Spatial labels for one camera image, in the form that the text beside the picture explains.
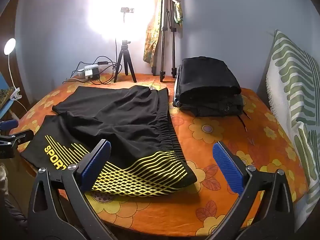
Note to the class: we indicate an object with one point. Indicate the black pants with yellow print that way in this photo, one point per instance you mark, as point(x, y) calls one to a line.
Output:
point(120, 115)

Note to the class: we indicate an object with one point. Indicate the person's black top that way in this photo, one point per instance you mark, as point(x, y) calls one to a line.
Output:
point(15, 215)

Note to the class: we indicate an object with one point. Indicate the tall black tripod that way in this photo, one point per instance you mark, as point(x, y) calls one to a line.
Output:
point(163, 30)

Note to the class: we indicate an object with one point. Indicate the green striped white cloth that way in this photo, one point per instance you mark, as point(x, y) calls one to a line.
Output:
point(292, 80)

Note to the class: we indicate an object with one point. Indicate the blue framed picture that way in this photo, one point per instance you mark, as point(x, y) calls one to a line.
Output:
point(5, 97)

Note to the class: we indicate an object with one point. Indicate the white clip lamp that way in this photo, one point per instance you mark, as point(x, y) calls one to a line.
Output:
point(9, 46)

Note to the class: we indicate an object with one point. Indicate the folded dark mesh garment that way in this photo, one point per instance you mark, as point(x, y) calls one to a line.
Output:
point(212, 107)

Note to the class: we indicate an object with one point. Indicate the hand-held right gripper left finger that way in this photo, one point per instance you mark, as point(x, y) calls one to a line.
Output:
point(96, 166)

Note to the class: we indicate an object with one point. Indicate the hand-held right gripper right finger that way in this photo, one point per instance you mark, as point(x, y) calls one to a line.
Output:
point(228, 167)

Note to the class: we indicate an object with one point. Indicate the white power strip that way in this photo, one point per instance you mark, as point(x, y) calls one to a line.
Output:
point(88, 71)

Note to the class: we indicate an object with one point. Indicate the green patterned scarf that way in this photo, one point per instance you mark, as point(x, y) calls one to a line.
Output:
point(178, 12)

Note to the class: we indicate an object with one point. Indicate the yellow floral cloth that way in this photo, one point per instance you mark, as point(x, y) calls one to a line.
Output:
point(151, 45)

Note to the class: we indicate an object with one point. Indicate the orange floral tablecloth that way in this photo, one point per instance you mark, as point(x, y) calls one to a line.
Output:
point(212, 130)

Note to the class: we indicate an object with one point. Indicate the small black tripod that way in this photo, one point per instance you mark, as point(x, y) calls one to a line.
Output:
point(125, 55)

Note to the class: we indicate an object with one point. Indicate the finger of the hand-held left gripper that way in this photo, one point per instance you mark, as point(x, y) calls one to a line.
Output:
point(17, 137)
point(8, 124)

